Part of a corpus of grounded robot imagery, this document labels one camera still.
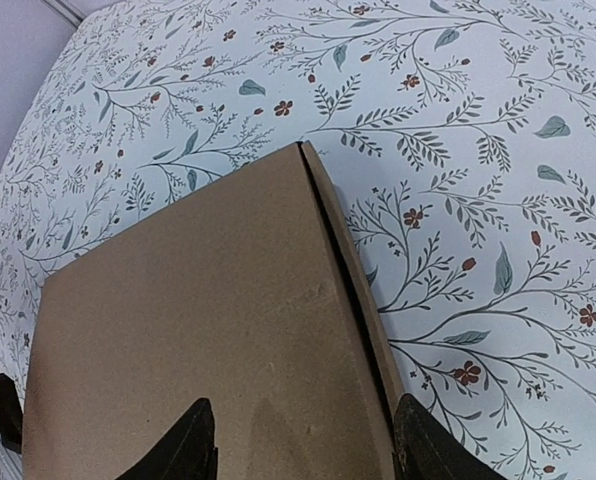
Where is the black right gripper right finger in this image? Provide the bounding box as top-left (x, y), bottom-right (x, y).
top-left (392, 393), bottom-right (505, 480)

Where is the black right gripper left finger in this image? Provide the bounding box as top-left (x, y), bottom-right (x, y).
top-left (118, 397), bottom-right (218, 480)

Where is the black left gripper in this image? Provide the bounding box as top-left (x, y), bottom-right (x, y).
top-left (0, 373), bottom-right (23, 453)

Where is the brown cardboard box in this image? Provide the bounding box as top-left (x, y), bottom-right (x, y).
top-left (22, 142), bottom-right (403, 479)

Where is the floral patterned table mat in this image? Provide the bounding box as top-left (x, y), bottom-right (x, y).
top-left (0, 1), bottom-right (596, 479)

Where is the left aluminium corner post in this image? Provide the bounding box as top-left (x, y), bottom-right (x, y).
top-left (41, 0), bottom-right (85, 28)

